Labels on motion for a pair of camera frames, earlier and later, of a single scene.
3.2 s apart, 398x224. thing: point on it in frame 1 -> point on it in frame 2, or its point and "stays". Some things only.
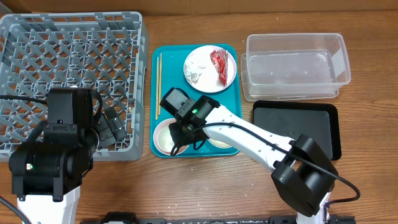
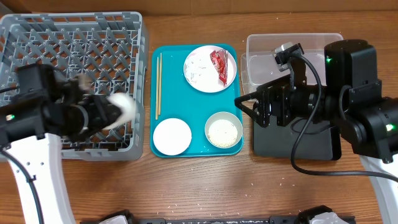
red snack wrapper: x=219 y=58 stays
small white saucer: x=163 y=139 stays
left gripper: x=109 y=136 -> x=104 y=114
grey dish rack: x=107 y=51 stays
